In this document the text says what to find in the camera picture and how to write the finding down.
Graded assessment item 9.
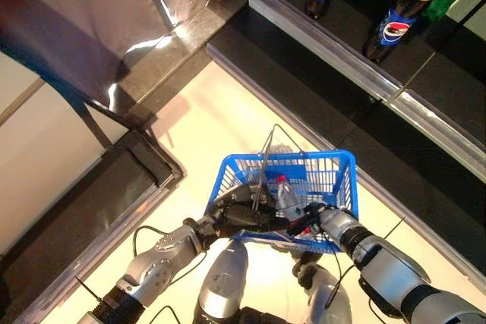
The black low display stand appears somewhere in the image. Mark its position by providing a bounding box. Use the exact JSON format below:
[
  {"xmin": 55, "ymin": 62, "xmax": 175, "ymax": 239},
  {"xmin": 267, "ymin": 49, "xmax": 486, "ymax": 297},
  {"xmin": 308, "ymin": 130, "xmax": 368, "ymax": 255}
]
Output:
[{"xmin": 0, "ymin": 98, "xmax": 185, "ymax": 324}]

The clear water bottle red cap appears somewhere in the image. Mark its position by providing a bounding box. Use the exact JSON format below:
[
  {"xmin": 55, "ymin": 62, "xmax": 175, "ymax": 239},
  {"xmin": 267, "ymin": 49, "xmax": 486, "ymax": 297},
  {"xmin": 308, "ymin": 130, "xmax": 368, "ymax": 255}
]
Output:
[{"xmin": 271, "ymin": 174, "xmax": 305, "ymax": 222}]

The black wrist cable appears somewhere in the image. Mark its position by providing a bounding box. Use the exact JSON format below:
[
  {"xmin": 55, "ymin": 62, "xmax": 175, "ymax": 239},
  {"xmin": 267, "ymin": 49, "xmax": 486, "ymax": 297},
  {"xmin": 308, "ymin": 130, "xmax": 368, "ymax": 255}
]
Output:
[
  {"xmin": 131, "ymin": 225, "xmax": 209, "ymax": 288},
  {"xmin": 324, "ymin": 250, "xmax": 356, "ymax": 310}
]

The black robot torso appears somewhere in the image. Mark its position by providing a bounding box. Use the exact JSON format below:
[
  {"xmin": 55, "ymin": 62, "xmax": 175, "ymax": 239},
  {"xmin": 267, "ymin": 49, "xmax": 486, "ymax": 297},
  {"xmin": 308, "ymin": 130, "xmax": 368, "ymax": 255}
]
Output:
[{"xmin": 235, "ymin": 307, "xmax": 305, "ymax": 324}]

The blue plastic shopping basket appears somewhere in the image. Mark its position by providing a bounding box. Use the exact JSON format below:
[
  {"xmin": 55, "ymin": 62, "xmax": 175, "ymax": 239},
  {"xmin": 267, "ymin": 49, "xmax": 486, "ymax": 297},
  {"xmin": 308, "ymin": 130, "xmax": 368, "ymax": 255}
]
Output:
[{"xmin": 204, "ymin": 123, "xmax": 358, "ymax": 255}]

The white shelf divider panel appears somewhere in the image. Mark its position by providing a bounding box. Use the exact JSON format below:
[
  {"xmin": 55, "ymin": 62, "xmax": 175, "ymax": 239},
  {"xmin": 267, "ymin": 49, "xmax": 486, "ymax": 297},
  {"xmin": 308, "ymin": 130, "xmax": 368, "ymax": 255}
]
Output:
[{"xmin": 444, "ymin": 0, "xmax": 486, "ymax": 35}]

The silver right robot leg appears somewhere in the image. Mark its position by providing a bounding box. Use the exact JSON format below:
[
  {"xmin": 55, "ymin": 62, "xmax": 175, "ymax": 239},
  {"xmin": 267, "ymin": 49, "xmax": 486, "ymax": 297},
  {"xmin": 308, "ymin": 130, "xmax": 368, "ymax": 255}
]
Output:
[{"xmin": 292, "ymin": 251, "xmax": 352, "ymax": 324}]

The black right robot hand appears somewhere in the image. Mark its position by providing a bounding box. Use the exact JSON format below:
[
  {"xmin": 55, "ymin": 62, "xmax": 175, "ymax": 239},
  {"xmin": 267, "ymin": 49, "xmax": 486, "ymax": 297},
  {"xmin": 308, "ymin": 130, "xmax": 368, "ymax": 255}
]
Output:
[{"xmin": 286, "ymin": 202, "xmax": 327, "ymax": 240}]

